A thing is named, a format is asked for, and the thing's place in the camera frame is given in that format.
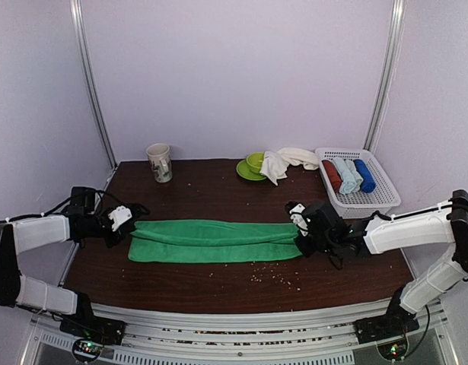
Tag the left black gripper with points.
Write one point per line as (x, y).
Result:
(119, 235)

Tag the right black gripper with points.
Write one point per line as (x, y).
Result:
(306, 250)

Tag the green microfiber towel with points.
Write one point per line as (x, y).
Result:
(212, 242)

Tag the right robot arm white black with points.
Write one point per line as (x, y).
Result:
(447, 222)

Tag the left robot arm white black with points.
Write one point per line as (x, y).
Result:
(75, 219)

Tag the rolled red towel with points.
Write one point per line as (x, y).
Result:
(333, 175)

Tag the rolled light blue towel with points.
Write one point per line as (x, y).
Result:
(351, 178)

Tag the white plastic basket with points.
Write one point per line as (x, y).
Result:
(359, 204)

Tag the rolled dark blue towel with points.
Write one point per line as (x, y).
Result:
(368, 184)

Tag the white cream towel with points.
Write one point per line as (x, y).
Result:
(276, 163)

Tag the patterned ceramic mug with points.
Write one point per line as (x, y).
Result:
(159, 159)

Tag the green cup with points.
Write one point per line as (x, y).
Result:
(255, 161)

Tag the green saucer plate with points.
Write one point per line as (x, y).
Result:
(244, 172)

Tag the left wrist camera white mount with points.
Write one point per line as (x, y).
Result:
(122, 214)

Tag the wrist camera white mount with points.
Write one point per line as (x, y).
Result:
(294, 211)
(122, 214)

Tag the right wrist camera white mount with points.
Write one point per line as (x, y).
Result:
(294, 211)

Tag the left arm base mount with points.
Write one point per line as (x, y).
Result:
(103, 331)

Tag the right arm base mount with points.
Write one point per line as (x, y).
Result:
(381, 328)

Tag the aluminium front rail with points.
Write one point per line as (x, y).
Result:
(318, 336)

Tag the right aluminium frame post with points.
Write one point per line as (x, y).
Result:
(388, 71)

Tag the aluminium frame post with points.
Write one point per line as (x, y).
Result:
(90, 84)
(388, 71)

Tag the left aluminium frame post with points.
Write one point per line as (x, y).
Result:
(90, 84)

